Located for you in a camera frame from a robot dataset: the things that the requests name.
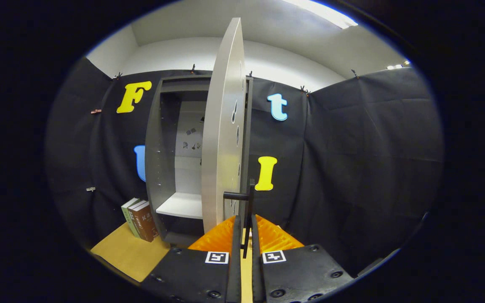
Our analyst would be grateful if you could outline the dark grey cabinet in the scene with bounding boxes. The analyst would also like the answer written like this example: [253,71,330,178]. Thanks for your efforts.
[145,75,254,247]

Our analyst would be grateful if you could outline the brown book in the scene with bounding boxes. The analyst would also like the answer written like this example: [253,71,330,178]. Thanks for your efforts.
[135,204,159,242]
[128,201,147,240]

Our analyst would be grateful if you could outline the white cabinet shelf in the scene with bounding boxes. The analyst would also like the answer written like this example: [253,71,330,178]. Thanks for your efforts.
[156,192,203,220]

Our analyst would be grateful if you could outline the long ceiling light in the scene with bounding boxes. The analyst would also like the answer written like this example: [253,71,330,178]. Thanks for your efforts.
[285,0,359,29]

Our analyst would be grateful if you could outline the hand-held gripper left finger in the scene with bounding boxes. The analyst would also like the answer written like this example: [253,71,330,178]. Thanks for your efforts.
[141,215,242,303]

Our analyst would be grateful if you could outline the black backdrop cloth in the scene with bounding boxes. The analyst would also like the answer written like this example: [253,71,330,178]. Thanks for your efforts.
[45,57,444,278]

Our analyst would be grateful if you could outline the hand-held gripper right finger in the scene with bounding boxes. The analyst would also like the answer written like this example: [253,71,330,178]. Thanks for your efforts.
[252,215,354,303]

